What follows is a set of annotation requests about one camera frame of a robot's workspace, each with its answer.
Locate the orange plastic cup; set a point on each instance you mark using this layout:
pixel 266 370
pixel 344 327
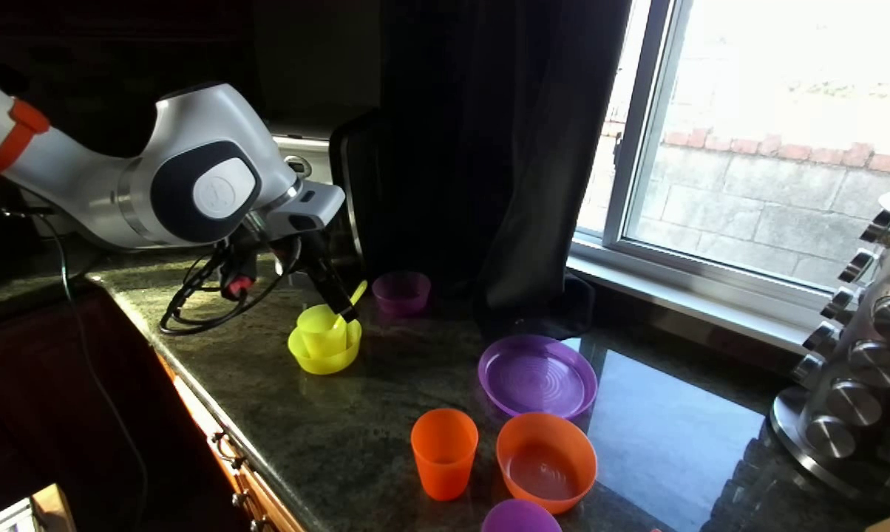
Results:
pixel 445 454

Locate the purple plastic plate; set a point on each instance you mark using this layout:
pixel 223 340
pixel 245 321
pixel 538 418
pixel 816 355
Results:
pixel 535 377

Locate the yellow plastic bowl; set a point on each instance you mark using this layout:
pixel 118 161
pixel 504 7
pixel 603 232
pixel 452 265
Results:
pixel 323 362

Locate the window with white frame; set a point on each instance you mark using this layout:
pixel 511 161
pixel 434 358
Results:
pixel 758 149

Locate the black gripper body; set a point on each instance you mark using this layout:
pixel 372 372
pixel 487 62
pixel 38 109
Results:
pixel 320 257

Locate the dark curtain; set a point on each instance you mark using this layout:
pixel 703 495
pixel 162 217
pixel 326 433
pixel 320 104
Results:
pixel 504 149

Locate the wooden kitchen cabinet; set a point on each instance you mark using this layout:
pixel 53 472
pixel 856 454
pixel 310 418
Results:
pixel 59 415

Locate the orange plastic bowl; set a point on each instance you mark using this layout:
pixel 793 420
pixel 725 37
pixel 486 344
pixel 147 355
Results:
pixel 548 461

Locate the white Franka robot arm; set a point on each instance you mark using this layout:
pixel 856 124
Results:
pixel 165 166

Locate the purple plastic cup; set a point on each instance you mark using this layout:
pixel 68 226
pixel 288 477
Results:
pixel 517 517

